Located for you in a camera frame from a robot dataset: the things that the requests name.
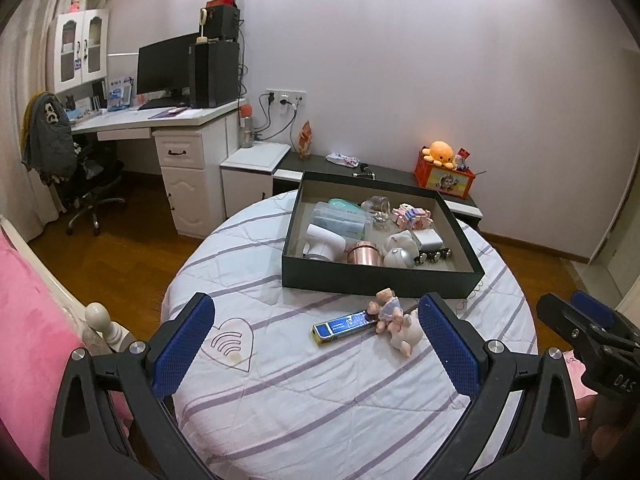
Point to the pink bed blanket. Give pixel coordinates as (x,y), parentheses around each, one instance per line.
(35,320)

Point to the black computer tower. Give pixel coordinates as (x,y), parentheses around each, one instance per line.
(215,75)

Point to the black computer monitor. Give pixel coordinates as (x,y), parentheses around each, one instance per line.
(165,70)

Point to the black speaker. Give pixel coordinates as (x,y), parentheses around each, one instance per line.
(225,22)

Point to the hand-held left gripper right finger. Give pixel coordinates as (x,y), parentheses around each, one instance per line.
(450,345)

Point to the blue gold rectangular case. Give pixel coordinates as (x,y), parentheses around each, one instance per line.
(342,327)

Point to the clear plastic storage box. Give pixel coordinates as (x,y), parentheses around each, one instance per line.
(342,222)

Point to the white striped quilt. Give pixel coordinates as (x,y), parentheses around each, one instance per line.
(320,400)

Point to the white handheld device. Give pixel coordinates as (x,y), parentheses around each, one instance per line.
(322,242)

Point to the pink white block figure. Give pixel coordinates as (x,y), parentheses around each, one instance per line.
(404,216)

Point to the orange octopus plush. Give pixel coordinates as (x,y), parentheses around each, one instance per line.
(440,155)

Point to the white desk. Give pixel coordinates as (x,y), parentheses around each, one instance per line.
(190,160)

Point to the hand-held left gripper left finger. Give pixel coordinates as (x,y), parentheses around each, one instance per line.
(182,345)

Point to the white rectangular box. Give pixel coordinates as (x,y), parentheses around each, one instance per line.
(427,239)

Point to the pink beige block figure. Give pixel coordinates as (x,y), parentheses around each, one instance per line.
(424,219)

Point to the blue white box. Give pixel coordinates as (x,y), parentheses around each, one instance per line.
(120,94)

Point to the teal lidded container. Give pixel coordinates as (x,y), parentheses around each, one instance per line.
(342,204)

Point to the large black box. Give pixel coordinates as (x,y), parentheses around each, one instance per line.
(380,282)

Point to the white plastic snowman figure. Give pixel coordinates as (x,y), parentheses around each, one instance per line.
(400,255)

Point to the pink printed cloth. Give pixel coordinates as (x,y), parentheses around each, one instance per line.
(575,375)

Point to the red printed crate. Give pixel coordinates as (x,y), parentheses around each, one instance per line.
(445,180)

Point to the black office chair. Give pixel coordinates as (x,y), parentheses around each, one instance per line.
(95,180)

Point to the white wall outlet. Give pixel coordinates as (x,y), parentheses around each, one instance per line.
(286,97)

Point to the crumpled white cloth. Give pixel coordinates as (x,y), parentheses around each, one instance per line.
(342,158)

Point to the copper metal cylinder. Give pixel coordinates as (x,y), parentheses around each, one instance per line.
(365,255)

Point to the bottle with orange cap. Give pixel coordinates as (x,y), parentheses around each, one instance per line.
(246,125)

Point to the white bedside cabinet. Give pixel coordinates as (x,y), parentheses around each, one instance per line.
(252,175)

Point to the white bed post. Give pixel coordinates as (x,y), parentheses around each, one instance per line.
(107,325)

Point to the white glass-door cabinet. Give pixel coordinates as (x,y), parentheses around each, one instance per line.
(80,50)

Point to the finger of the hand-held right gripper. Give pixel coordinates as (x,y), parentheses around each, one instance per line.
(592,307)
(565,320)

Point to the white wardrobe door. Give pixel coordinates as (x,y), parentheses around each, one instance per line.
(617,200)

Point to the clear glass jar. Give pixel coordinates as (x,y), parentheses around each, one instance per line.
(376,207)

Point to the black hair clip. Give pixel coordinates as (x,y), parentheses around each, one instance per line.
(435,255)

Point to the dark jacket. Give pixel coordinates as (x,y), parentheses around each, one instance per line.
(47,135)

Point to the small pink doll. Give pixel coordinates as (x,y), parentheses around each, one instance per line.
(76,2)

